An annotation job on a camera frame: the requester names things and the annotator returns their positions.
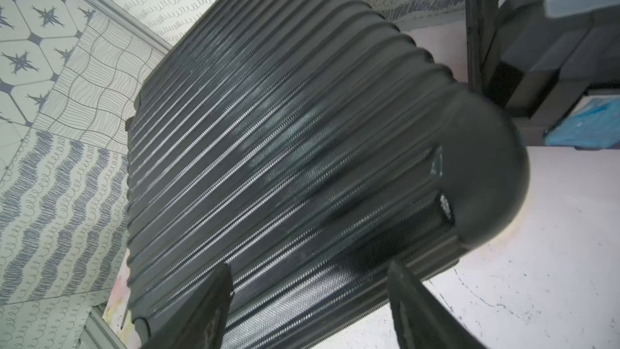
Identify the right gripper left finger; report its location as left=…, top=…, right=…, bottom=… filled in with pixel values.
left=142, top=263, right=233, bottom=348

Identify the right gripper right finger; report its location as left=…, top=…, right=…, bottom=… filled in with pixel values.
left=387, top=260, right=484, bottom=349

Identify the black ribbed hard-shell suitcase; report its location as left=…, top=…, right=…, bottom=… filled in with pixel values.
left=127, top=0, right=530, bottom=348

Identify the black toolbox yellow label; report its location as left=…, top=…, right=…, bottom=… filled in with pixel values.
left=466, top=0, right=619, bottom=150

